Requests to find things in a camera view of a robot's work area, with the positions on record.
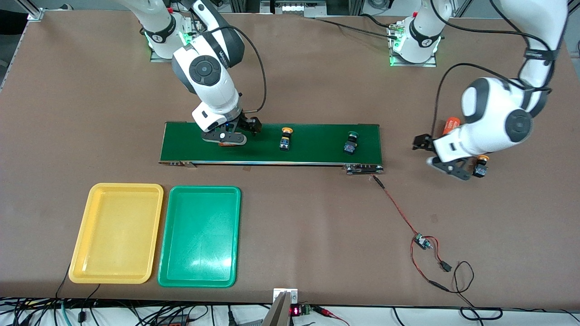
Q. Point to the small speed controller board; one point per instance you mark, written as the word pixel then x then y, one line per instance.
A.
pixel 422 242

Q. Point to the green plastic tray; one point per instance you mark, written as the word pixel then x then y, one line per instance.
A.
pixel 199 235

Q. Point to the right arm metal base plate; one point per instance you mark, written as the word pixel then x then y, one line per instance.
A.
pixel 158 59

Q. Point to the green push button switch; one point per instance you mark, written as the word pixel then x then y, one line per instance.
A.
pixel 350 146

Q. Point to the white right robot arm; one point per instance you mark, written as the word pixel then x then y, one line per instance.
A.
pixel 213 95

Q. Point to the green conveyor belt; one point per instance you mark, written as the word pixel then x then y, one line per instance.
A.
pixel 317 156

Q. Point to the orange cylinder with 4680 print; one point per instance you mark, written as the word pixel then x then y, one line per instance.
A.
pixel 452 124
pixel 226 145

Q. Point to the grey metal bracket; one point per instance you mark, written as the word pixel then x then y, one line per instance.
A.
pixel 278 312

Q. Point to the yellow push button switch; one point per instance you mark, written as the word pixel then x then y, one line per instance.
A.
pixel 481 170
pixel 285 144

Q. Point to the aluminium frame post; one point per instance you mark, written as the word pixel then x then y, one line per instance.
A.
pixel 35 13

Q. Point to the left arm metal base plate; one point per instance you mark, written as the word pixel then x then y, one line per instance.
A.
pixel 412 64

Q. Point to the red LED display module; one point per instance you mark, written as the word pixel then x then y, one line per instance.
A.
pixel 295 311

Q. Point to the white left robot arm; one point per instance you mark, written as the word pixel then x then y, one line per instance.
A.
pixel 494 113

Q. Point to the white lit panel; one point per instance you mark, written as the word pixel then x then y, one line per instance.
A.
pixel 294 8

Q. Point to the red clip lead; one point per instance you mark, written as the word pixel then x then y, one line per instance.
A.
pixel 322 310

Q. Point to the yellow plastic tray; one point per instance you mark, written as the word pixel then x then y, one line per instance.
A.
pixel 115 235

